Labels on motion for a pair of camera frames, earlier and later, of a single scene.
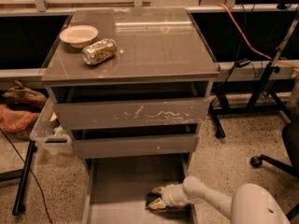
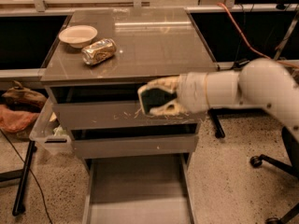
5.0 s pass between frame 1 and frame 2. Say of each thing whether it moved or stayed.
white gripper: moved
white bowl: stayed
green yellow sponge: moved
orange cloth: stayed
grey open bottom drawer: stayed
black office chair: stayed
